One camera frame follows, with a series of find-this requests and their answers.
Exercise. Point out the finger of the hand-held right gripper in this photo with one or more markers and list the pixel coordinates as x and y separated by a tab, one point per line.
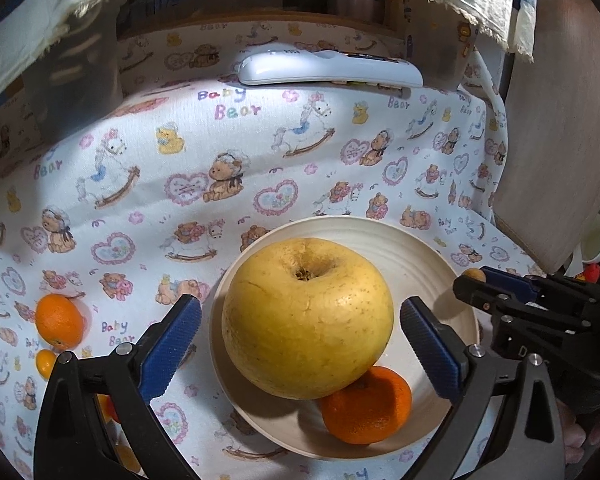
510	281
505	305

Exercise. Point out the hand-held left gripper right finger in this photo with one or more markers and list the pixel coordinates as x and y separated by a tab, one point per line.
432	350

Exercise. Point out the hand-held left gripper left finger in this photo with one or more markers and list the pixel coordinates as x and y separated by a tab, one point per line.
172	340

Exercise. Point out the yellow cherry tomato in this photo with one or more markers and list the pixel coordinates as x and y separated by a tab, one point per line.
125	460
476	275

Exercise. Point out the orange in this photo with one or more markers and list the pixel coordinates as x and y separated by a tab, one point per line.
59	320
370	410

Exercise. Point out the cream plate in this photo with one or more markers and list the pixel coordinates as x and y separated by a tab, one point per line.
420	260

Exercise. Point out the red cherry tomato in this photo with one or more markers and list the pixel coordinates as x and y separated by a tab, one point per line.
109	409

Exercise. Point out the large yellow pear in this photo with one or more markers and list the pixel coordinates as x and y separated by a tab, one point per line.
305	320

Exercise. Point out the person's right hand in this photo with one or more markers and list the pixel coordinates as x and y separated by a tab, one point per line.
577	435

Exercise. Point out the red and yellow toy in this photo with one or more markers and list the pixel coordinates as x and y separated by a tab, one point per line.
592	273

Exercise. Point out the white cup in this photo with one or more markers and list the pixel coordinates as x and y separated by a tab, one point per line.
594	242

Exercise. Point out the small orange kumquat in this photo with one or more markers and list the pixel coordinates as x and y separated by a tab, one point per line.
44	364

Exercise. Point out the bear print tablecloth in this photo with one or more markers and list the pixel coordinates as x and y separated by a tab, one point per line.
180	160

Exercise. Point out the translucent grey container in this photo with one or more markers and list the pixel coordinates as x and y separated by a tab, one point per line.
70	70
437	45

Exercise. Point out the white remote control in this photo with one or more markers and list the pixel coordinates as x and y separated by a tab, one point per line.
305	67

